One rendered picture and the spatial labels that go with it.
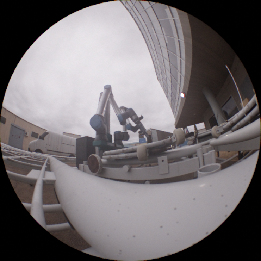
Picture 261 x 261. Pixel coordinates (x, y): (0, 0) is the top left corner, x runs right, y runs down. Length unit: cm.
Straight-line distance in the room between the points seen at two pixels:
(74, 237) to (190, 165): 73
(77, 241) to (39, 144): 687
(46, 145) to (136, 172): 713
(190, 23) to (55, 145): 991
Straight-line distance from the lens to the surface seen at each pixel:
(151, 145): 35
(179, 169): 35
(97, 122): 88
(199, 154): 38
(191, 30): 362
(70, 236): 67
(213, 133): 47
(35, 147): 714
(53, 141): 749
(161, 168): 34
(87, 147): 124
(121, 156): 38
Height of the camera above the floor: 51
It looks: 18 degrees up
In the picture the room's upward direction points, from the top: 6 degrees counter-clockwise
